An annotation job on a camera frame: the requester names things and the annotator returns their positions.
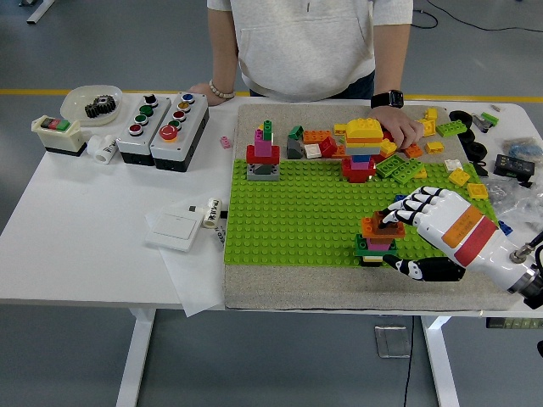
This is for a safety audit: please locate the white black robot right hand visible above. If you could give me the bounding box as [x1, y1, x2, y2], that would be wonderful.
[377, 185, 534, 294]

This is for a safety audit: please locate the person's left hand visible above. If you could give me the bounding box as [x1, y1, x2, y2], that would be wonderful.
[375, 105, 425, 150]

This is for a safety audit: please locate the brown toy brick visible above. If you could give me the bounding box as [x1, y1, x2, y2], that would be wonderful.
[372, 211, 406, 236]

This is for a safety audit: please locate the yellow domed toy brick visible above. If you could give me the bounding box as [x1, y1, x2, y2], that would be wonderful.
[345, 117, 384, 139]

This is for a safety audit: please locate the yellow flat square brick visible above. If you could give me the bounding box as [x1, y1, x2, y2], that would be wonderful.
[466, 182, 490, 201]

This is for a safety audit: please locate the orange curved toy brick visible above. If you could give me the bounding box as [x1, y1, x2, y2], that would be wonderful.
[345, 135, 385, 147]

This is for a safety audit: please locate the lime green long brick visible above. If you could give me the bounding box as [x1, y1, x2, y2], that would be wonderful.
[376, 154, 406, 178]
[392, 157, 427, 184]

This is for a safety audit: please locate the lime green toy brick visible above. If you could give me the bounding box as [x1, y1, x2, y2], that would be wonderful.
[436, 120, 469, 138]

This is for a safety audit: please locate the red large toy brick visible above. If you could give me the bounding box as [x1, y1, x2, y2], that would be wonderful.
[341, 156, 378, 183]

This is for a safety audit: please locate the tall pink toy brick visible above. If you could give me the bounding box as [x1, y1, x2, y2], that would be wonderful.
[253, 129, 273, 157]

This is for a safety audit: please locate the red wide toy brick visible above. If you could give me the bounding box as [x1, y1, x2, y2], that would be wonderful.
[246, 144, 282, 165]

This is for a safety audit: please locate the orange long toy brick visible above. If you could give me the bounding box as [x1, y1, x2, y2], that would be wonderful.
[361, 217, 407, 239]
[302, 129, 333, 144]

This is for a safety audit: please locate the green wide toy brick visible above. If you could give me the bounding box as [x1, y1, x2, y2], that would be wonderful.
[355, 234, 400, 258]

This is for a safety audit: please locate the grey base toy brick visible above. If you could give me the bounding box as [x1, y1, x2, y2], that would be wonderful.
[247, 163, 281, 182]

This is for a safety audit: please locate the green studded baseplate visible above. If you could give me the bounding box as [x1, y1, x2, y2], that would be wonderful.
[223, 159, 518, 269]

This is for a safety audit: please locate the black wristwatch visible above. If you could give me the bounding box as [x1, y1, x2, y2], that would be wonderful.
[370, 89, 406, 110]

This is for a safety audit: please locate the clear plastic bag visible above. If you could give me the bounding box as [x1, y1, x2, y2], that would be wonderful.
[483, 176, 543, 230]

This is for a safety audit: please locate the emergency stop control box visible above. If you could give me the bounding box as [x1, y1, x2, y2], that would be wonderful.
[149, 92, 210, 174]

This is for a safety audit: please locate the black digital meter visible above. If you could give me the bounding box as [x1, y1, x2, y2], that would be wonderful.
[493, 154, 536, 179]

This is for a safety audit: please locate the three-button control box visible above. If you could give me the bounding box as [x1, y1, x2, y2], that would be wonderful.
[116, 93, 171, 167]

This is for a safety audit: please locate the clear bag with blue item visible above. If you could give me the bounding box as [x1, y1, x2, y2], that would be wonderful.
[501, 137, 543, 160]

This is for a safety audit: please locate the black metal gear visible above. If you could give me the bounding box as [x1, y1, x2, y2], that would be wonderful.
[84, 95, 118, 119]

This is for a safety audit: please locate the person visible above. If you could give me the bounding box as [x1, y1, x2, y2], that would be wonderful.
[188, 0, 425, 150]

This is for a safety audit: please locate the white pipe tee fitting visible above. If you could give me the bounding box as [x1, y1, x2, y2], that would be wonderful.
[87, 134, 119, 164]

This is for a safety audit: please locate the table height control panel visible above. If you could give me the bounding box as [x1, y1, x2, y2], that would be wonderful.
[485, 316, 543, 330]

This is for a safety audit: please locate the labelled white pipe fitting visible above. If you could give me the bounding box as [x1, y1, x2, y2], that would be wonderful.
[188, 197, 224, 230]

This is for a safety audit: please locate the white plastic bowl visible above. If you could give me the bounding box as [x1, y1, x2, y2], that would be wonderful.
[59, 85, 124, 127]

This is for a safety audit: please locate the metal floor plate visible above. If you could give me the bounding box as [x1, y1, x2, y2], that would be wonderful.
[374, 325, 412, 360]

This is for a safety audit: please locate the white table leg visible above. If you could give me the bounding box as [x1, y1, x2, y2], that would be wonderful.
[421, 315, 461, 407]
[115, 307, 157, 407]

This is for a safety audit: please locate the grey-brown mat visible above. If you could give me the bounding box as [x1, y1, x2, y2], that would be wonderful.
[223, 103, 524, 313]

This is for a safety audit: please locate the white desk foot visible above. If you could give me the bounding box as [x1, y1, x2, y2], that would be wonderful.
[25, 0, 56, 25]

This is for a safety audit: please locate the white paper sheet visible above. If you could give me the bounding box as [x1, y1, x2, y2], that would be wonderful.
[144, 203, 227, 318]

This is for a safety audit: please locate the beaded bracelet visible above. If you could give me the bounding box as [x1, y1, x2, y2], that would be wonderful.
[208, 79, 237, 101]

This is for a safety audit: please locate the black looped floor cable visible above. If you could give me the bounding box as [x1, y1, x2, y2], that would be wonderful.
[411, 8, 439, 30]

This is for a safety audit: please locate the white wall switch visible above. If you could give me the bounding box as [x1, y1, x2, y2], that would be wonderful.
[144, 205, 204, 254]

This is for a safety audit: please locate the black long floor cable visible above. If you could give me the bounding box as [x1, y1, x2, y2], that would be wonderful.
[426, 0, 543, 33]

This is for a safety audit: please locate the beige switch box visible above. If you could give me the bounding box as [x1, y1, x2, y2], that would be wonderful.
[31, 115, 88, 158]

